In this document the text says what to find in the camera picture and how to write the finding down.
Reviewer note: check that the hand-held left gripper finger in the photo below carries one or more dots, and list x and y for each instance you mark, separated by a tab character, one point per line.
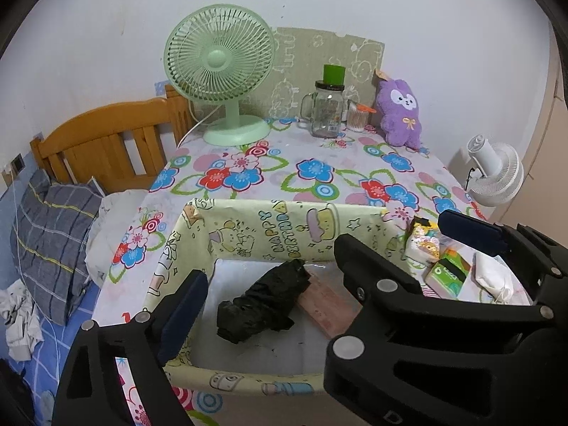
184	315

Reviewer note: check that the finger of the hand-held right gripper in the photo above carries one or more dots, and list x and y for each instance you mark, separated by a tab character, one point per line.
355	270
470	230

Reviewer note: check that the yellow cartoon tissue pack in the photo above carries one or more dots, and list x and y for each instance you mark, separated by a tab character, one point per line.
421	242

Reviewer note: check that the yellow cartoon box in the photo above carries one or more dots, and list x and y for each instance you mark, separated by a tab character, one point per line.
248	230

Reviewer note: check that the green tissue pack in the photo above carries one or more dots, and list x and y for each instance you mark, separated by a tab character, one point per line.
448	270

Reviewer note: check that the white cloth pouch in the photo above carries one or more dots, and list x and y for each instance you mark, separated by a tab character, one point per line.
492	277

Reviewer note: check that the pink wooden block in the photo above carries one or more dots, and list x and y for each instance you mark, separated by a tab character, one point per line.
328	315

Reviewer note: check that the white clip fan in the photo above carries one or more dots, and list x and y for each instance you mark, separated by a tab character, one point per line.
497	173

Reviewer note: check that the black crumpled plastic bag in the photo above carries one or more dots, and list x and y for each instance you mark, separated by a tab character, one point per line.
262	301

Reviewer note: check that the floral tablecloth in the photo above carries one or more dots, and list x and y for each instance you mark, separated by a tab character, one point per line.
275	173

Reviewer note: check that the beige wardrobe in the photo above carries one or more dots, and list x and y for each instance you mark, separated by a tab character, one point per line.
550	133

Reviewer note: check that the purple plush toy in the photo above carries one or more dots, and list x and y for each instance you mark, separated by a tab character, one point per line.
399	115

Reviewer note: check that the grey plaid pillow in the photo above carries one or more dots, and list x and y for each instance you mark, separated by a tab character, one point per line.
53	239

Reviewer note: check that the blue checked bed sheet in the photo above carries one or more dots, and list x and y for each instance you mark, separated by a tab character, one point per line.
44	377

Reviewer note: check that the cotton swab jar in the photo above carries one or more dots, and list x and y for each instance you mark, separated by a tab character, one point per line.
358	117

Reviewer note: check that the glass jar mug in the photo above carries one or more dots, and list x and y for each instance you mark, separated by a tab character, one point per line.
326	111

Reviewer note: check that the white grey garment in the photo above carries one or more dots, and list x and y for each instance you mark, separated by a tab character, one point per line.
20	319

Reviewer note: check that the wooden bed headboard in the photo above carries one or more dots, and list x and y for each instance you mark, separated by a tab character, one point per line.
102	142

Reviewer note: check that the green cylinder cup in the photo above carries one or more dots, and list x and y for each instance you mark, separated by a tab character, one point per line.
334	74

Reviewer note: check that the green cartoon print board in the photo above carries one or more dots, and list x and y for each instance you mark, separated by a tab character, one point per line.
306	57

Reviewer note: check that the green desk fan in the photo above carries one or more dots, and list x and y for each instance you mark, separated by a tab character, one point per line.
217	62

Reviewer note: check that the wall socket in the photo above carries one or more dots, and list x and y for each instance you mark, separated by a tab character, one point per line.
17	164

